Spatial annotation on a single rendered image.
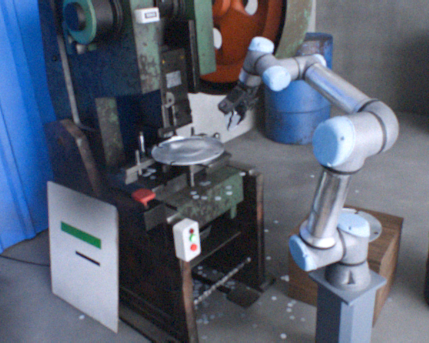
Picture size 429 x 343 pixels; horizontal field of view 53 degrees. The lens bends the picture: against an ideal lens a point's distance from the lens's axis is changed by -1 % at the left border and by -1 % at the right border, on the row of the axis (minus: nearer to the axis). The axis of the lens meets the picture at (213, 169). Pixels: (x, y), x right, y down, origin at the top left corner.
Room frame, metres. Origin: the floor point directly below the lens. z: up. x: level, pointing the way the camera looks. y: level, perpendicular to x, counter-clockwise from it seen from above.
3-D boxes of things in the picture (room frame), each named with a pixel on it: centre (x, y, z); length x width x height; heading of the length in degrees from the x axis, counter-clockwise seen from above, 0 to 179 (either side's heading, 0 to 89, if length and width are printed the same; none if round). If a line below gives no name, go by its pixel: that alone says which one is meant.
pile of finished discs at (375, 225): (1.65, -0.58, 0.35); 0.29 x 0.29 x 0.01
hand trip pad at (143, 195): (1.32, 0.24, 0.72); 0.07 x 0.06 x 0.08; 47
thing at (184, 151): (1.63, 0.09, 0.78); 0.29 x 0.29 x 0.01
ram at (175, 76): (1.69, 0.16, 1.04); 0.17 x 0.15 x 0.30; 47
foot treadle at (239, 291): (1.63, 0.09, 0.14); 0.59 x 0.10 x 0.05; 47
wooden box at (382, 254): (1.65, -0.58, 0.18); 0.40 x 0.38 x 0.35; 54
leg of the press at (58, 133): (1.62, 0.47, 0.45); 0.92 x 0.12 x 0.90; 47
